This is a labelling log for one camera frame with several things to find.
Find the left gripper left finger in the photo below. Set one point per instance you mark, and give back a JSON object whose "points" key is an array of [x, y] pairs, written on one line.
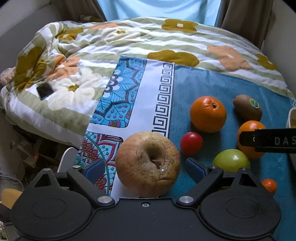
{"points": [[82, 180]]}

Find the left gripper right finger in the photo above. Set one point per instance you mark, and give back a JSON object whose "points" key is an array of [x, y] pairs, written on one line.
{"points": [[206, 179]]}

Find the large green apple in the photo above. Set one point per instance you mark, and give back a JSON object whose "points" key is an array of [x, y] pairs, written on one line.
{"points": [[231, 160]]}

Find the small red tomato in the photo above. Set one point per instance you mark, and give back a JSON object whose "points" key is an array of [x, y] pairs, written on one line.
{"points": [[191, 144]]}

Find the small mandarin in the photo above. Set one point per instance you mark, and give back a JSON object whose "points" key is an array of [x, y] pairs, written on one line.
{"points": [[270, 186]]}

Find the brown kiwi with sticker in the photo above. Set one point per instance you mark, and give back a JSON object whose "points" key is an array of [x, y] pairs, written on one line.
{"points": [[247, 108]]}

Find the wrinkled yellow-red apple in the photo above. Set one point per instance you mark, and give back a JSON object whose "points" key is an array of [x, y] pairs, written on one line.
{"points": [[147, 164]]}

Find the large orange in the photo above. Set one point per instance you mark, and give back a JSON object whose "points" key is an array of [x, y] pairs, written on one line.
{"points": [[208, 114]]}

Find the cream yellow bowl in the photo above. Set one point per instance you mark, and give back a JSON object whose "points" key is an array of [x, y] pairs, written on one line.
{"points": [[291, 120]]}

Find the blue patterned cloth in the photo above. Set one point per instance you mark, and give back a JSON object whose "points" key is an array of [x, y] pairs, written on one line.
{"points": [[240, 209]]}

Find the floral quilt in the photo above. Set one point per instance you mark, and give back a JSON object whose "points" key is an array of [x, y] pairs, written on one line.
{"points": [[77, 59]]}

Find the black phone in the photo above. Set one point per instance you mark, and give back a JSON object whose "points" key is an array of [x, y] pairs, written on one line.
{"points": [[44, 90]]}

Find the brown curtain right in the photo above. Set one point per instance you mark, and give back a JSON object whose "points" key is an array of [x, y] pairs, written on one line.
{"points": [[247, 18]]}

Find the brown curtain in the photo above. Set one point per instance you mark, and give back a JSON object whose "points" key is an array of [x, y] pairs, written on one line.
{"points": [[247, 18], [73, 9]]}

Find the light blue curtain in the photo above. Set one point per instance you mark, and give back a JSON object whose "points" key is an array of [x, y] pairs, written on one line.
{"points": [[199, 11]]}

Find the brown curtain left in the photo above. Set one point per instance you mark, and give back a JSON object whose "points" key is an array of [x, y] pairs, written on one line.
{"points": [[73, 9]]}

